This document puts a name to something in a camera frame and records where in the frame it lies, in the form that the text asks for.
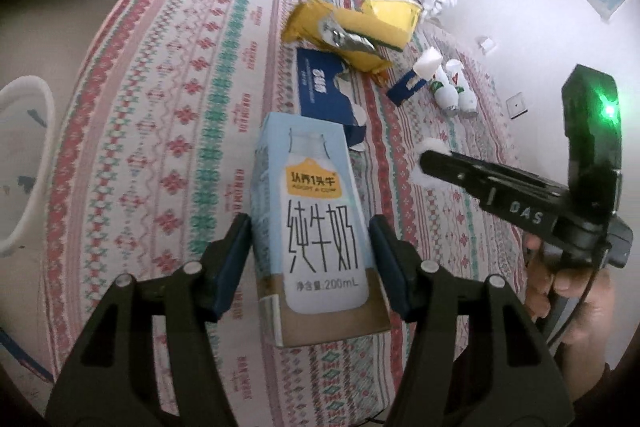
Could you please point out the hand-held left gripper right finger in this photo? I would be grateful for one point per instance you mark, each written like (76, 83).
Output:
(387, 259)

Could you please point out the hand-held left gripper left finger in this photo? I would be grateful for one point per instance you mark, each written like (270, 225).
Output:
(232, 259)

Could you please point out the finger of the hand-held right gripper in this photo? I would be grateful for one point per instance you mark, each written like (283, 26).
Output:
(450, 169)

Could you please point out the white tissue wad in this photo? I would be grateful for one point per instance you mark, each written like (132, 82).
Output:
(429, 181)

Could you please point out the light blue milk carton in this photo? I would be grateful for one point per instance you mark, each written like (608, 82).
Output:
(320, 232)

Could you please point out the small white yogurt bottle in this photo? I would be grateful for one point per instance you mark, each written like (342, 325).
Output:
(444, 89)
(462, 89)

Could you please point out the small dark blue box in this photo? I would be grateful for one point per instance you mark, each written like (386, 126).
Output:
(405, 89)

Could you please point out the small white cup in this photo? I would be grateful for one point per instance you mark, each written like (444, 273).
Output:
(427, 63)

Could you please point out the dark blue milk carton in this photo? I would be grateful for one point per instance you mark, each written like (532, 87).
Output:
(320, 92)

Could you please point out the yellow snack packet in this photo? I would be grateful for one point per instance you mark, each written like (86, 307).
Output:
(305, 19)

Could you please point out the white plastic bucket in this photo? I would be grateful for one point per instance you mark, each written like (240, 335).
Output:
(45, 107)

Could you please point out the person's right forearm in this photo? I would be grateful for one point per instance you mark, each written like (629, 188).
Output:
(587, 382)

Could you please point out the person's right hand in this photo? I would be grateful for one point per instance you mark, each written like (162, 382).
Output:
(570, 302)

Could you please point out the patterned bed sheet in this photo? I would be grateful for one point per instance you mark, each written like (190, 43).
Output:
(175, 132)

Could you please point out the small white wall plug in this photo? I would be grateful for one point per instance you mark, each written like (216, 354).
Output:
(486, 45)

